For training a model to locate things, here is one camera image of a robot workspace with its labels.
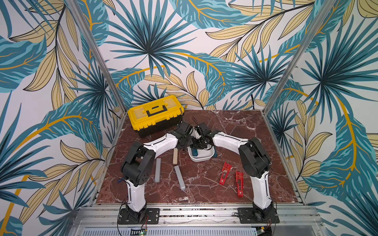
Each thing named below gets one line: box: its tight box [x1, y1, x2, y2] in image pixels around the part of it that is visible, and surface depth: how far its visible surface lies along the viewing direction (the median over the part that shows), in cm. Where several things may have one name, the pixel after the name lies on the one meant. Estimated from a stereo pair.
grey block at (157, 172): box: [154, 157, 161, 183], surface depth 88 cm
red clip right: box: [235, 170, 244, 198], surface depth 84 cm
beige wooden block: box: [172, 147, 178, 165], surface depth 94 cm
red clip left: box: [219, 161, 232, 186], surface depth 90 cm
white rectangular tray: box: [187, 144, 216, 163], surface depth 92 cm
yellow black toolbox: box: [127, 94, 185, 138], surface depth 97 cm
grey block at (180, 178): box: [174, 165, 187, 191], surface depth 85 cm
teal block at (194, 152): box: [190, 147, 198, 157], surface depth 94 cm
